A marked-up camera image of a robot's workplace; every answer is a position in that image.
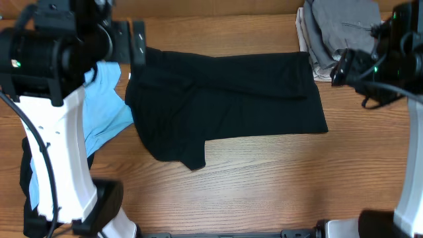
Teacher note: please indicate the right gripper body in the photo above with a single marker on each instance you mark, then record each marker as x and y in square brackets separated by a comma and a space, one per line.
[384, 73]

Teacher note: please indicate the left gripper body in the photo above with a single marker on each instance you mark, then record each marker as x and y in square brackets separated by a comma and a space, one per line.
[117, 47]

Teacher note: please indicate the black t-shirt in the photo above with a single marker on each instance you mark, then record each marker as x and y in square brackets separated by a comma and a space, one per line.
[179, 101]

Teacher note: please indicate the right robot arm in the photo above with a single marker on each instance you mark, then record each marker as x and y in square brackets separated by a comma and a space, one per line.
[392, 72]

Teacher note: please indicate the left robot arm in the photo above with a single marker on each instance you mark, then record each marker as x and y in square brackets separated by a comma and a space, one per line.
[44, 59]

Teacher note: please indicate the beige folded garment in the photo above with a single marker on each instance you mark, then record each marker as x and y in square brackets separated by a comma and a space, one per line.
[304, 45]

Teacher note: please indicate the light grey folded garment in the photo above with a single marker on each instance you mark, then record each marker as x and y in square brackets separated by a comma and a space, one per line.
[322, 71]

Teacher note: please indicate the light blue t-shirt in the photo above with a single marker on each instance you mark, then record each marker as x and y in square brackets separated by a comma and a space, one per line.
[105, 114]

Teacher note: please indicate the black garment under pile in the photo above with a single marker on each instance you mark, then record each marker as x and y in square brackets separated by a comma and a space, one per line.
[27, 176]

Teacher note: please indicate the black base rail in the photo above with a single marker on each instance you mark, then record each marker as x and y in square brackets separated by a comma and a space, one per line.
[287, 233]

